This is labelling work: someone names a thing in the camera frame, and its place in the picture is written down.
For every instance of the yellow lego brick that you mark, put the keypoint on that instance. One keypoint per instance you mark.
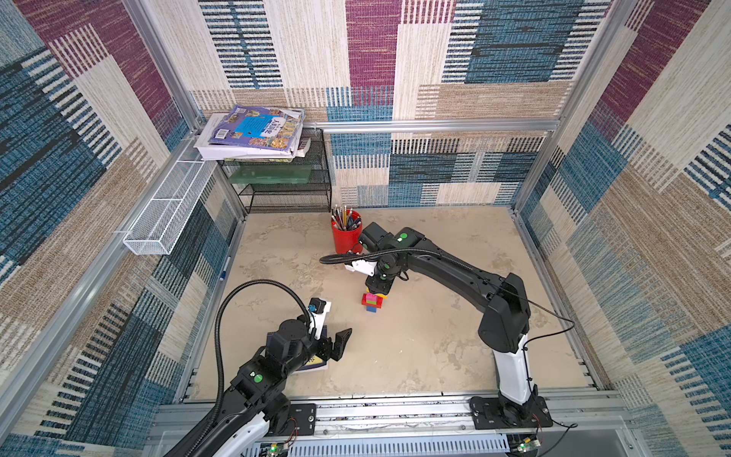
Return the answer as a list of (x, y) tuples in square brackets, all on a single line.
[(377, 295)]

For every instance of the white wire basket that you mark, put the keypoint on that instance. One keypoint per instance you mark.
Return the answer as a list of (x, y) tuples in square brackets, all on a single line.
[(158, 228)]

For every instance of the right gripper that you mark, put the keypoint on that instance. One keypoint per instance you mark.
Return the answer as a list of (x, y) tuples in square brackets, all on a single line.
[(380, 279)]

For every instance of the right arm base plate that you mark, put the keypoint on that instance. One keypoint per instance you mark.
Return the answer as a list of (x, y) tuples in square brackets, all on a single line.
[(499, 413)]

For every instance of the black wire shelf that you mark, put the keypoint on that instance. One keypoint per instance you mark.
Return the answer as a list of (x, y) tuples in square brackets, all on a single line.
[(300, 185)]

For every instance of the red pencil cup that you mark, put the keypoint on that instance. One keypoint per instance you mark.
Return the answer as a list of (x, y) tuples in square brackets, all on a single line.
[(347, 242)]

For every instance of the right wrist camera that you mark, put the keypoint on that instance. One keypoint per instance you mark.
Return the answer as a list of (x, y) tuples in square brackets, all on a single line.
[(362, 266)]

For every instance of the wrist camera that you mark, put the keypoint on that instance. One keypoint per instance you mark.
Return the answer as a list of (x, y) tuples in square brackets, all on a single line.
[(362, 266), (319, 309)]

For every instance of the dark blue notebook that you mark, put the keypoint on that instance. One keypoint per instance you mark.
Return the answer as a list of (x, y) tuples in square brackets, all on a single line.
[(316, 363)]

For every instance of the green tray on shelf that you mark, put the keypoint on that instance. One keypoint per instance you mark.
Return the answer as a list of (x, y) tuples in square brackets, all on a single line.
[(271, 175)]

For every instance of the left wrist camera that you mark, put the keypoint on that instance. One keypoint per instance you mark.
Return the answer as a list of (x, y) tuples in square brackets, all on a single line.
[(319, 309)]

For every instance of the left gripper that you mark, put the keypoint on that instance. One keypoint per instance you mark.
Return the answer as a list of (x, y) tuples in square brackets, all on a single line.
[(339, 346)]

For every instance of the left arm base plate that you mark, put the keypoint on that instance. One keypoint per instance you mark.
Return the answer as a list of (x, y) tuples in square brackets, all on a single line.
[(291, 419)]

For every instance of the red lego brick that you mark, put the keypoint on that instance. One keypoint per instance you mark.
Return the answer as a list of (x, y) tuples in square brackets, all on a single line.
[(366, 303)]

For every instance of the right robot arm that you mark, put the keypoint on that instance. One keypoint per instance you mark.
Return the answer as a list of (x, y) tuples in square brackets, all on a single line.
[(501, 299)]

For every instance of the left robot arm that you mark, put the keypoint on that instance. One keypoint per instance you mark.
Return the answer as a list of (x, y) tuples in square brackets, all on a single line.
[(254, 403)]

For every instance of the stack of books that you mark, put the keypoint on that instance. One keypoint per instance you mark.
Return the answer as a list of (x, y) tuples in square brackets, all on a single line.
[(254, 133)]

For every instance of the pencils in cup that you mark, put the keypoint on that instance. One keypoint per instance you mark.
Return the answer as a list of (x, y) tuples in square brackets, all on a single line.
[(345, 219)]

